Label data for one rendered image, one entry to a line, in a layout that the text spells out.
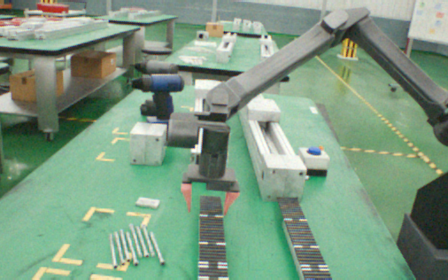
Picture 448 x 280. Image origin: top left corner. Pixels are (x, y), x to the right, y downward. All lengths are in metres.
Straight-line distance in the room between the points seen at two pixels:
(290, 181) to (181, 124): 0.34
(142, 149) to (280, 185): 0.40
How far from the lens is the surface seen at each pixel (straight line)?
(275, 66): 0.91
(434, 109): 1.05
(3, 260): 0.83
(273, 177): 0.99
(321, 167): 1.20
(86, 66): 4.88
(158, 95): 1.32
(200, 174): 0.83
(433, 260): 0.99
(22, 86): 3.91
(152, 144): 1.13
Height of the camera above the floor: 1.26
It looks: 20 degrees down
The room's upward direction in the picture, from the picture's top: 6 degrees clockwise
